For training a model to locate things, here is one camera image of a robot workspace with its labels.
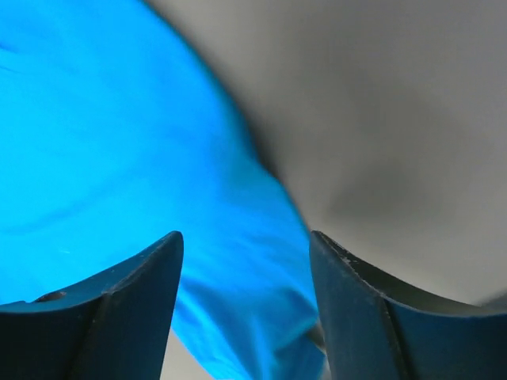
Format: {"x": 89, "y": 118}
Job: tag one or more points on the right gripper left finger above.
{"x": 112, "y": 325}

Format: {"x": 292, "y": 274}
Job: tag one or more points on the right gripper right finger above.
{"x": 377, "y": 326}

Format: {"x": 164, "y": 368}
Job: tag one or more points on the blue t shirt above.
{"x": 113, "y": 134}

